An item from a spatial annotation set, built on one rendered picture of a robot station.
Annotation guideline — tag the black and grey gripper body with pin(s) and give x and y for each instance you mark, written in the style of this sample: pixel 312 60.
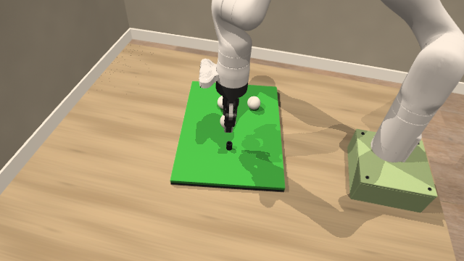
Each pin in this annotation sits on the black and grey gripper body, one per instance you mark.
pixel 231 94

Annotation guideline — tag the green rectangular mat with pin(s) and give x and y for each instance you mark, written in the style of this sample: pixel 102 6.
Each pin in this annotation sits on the green rectangular mat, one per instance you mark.
pixel 249 158

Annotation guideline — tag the white golf ball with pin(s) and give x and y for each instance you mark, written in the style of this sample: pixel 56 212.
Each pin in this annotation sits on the white golf ball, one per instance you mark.
pixel 222 121
pixel 220 102
pixel 253 102

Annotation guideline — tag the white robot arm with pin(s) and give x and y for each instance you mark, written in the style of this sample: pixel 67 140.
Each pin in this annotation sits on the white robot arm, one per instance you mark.
pixel 433 76

